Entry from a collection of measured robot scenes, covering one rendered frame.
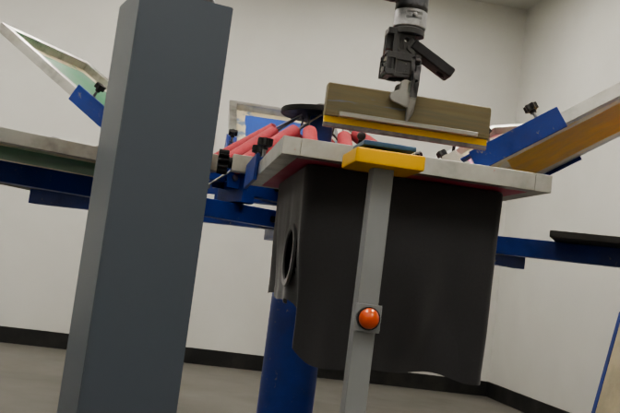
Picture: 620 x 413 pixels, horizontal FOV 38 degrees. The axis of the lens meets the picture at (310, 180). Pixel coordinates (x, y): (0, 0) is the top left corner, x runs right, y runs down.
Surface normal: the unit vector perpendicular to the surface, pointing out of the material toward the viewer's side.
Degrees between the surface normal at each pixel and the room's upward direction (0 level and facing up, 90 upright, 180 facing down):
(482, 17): 90
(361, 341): 90
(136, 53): 90
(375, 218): 90
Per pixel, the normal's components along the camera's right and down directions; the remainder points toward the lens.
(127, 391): 0.42, -0.04
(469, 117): 0.16, -0.09
